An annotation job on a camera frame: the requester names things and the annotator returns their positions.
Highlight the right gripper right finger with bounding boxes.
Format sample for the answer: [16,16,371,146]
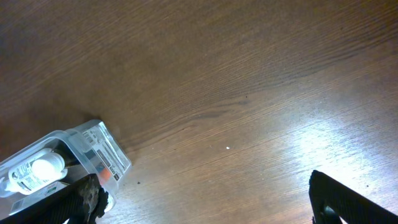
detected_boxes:
[308,170,397,224]

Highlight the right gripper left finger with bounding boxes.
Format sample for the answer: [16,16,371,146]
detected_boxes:
[1,174,108,224]

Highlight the dark bottle white cap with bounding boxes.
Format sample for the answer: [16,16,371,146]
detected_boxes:
[31,147,80,181]

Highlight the white spray bottle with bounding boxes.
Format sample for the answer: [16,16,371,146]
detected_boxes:
[1,148,52,198]

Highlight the clear plastic container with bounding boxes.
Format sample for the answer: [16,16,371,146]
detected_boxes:
[1,119,132,219]

